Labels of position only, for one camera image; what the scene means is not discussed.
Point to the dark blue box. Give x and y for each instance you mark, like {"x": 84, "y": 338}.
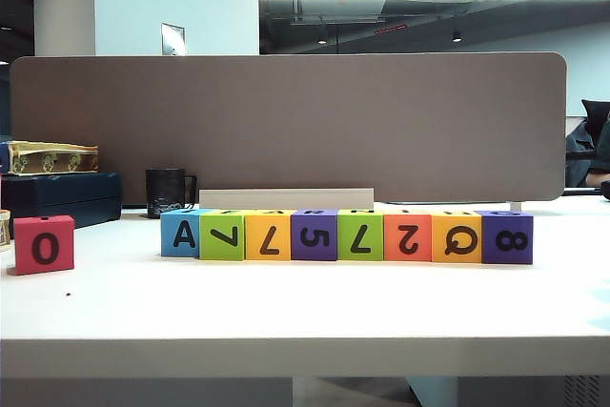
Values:
{"x": 62, "y": 192}

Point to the black chair headrest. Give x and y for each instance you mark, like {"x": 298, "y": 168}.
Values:
{"x": 598, "y": 114}

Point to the blue packet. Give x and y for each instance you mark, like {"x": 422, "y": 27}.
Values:
{"x": 4, "y": 159}

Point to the orange foam block number two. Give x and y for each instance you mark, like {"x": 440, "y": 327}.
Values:
{"x": 408, "y": 238}

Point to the green seven block animal print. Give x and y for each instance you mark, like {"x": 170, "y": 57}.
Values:
{"x": 221, "y": 237}

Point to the white table leg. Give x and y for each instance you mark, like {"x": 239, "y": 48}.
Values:
{"x": 438, "y": 392}

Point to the yellow foam block letter E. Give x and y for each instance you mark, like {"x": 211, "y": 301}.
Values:
{"x": 267, "y": 238}

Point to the black mug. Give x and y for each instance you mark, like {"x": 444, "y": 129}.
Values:
{"x": 164, "y": 188}

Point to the blue foam block letter A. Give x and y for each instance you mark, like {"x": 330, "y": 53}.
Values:
{"x": 180, "y": 235}

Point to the silver wall plate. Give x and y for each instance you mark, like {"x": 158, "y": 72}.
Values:
{"x": 173, "y": 39}

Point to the yellow foam block letter Q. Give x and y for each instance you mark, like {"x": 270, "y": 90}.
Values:
{"x": 456, "y": 240}

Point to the gold patterned box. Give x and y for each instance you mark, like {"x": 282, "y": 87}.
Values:
{"x": 52, "y": 159}

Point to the purple foam block number eight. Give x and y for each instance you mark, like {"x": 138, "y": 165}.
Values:
{"x": 509, "y": 240}

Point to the brown fabric desk divider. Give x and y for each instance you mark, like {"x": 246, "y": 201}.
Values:
{"x": 381, "y": 126}

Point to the small beige drum container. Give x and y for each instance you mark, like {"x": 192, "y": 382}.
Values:
{"x": 4, "y": 233}

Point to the purple foam block number five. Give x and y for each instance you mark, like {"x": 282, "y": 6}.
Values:
{"x": 314, "y": 237}

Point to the red foam block letter O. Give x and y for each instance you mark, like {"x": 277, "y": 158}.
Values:
{"x": 44, "y": 247}

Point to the seated person in dark clothes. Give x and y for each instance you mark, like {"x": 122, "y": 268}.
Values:
{"x": 579, "y": 149}

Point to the green foam block number seven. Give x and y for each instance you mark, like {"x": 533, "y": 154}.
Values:
{"x": 360, "y": 238}

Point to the black round object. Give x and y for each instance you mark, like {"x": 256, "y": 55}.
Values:
{"x": 606, "y": 191}

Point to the red ceiling sign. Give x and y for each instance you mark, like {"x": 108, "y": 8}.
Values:
{"x": 391, "y": 28}

